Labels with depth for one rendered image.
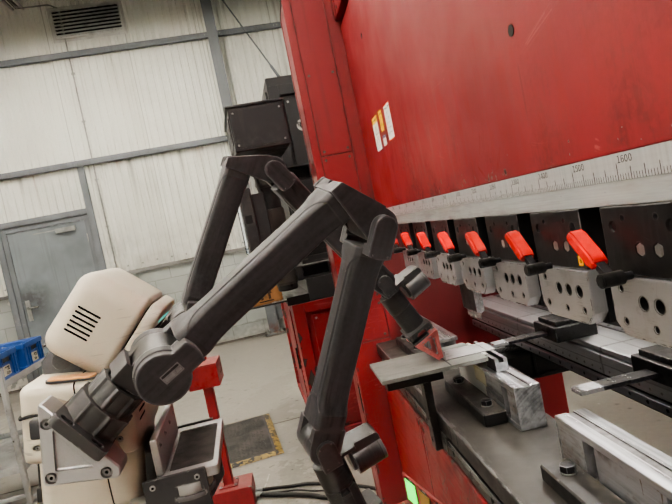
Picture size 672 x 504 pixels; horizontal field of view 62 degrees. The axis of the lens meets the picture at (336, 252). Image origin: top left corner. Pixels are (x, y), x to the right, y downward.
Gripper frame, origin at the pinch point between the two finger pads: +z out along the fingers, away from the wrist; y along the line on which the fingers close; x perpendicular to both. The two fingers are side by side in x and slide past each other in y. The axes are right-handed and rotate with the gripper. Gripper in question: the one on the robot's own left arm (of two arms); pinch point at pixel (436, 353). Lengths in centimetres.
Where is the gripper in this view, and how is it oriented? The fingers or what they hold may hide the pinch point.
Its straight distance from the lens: 146.8
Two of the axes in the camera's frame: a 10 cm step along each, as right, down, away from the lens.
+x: -7.7, 6.3, -0.7
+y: -1.2, -0.4, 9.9
